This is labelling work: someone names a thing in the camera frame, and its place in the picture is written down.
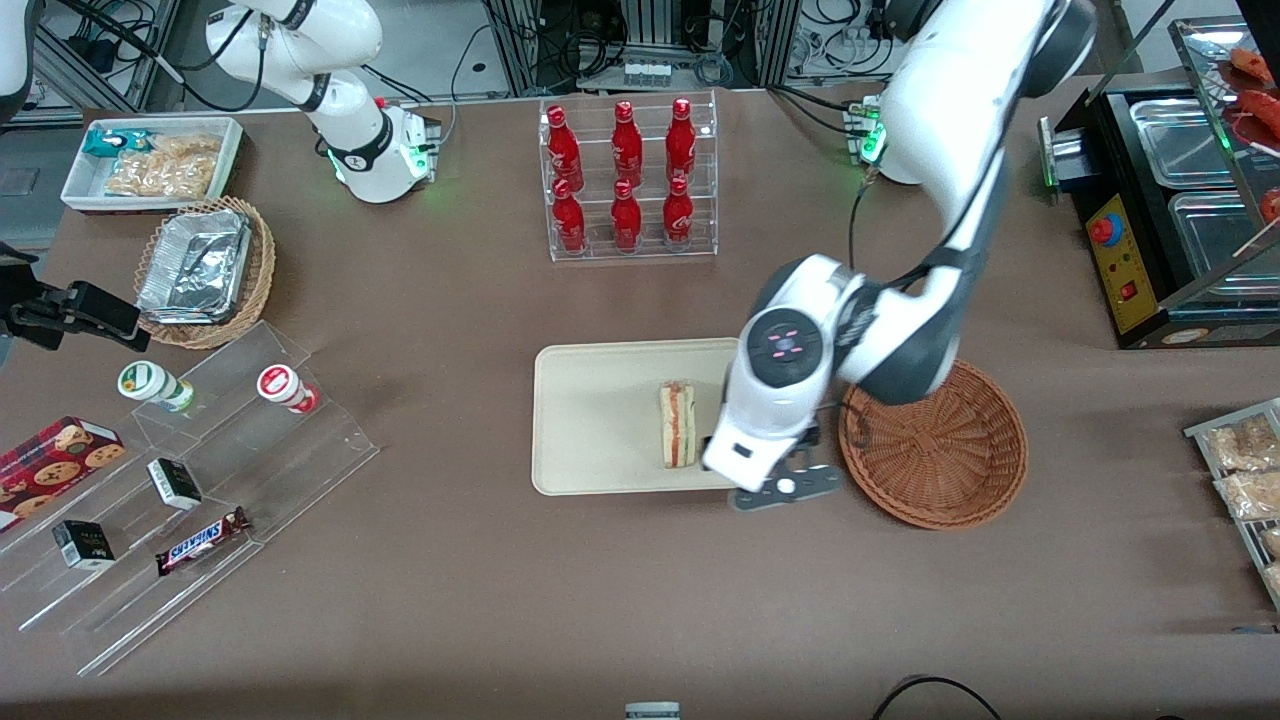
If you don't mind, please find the teal snack packet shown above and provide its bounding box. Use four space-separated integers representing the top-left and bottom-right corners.
83 130 151 158

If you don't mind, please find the clear acrylic bottle rack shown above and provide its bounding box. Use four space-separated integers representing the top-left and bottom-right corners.
538 90 719 264

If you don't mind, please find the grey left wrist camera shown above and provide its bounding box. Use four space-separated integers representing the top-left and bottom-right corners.
730 463 844 513

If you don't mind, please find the red chocolate cookie box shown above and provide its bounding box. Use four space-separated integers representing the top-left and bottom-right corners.
0 416 126 531

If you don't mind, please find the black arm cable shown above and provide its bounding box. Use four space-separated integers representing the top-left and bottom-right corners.
847 172 883 273

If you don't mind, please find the Snickers chocolate bar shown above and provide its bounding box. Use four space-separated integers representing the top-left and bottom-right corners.
155 506 251 577

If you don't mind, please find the red lid yogurt cup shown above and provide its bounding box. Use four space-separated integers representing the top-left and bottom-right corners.
256 364 321 415

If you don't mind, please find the triangle sandwich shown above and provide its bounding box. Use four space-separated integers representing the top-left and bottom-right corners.
658 380 698 469

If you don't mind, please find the black cable loop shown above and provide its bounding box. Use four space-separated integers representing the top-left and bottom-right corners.
870 676 1003 720

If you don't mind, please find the black food warmer yellow panel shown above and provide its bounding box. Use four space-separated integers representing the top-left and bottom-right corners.
1038 15 1280 351

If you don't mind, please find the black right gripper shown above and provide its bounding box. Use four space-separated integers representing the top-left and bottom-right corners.
0 245 142 351

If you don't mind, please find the green lid yogurt cup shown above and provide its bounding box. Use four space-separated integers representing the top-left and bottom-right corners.
117 360 196 413

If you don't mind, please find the beige plastic tray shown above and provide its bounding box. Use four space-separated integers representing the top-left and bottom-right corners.
531 338 746 497

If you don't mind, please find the small black carton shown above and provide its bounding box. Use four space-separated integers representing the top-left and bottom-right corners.
52 520 116 571
147 458 203 511

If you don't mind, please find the clear acrylic stepped shelf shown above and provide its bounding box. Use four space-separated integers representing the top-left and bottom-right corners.
0 320 381 678

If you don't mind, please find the small light wicker basket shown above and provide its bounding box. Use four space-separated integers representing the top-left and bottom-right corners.
133 196 277 350

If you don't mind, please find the aluminium foil container stack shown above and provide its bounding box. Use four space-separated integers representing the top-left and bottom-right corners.
137 208 251 326

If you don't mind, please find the white rectangular snack bin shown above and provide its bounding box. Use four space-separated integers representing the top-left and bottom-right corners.
60 117 244 214

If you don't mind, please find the red cola bottle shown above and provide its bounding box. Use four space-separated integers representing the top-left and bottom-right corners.
548 106 584 191
612 101 644 186
552 180 587 253
663 177 695 246
666 98 696 181
611 180 642 251

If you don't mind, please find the steel warmer pan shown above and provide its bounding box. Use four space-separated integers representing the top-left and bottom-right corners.
1168 190 1280 296
1130 97 1236 188

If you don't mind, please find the round brown wicker basket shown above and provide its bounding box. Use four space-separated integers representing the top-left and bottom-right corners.
838 360 1029 530

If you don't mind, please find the tray of wrapped snacks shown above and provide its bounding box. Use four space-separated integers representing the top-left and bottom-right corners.
1185 398 1280 611

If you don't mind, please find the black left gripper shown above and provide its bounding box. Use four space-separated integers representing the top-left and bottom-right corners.
782 420 823 471

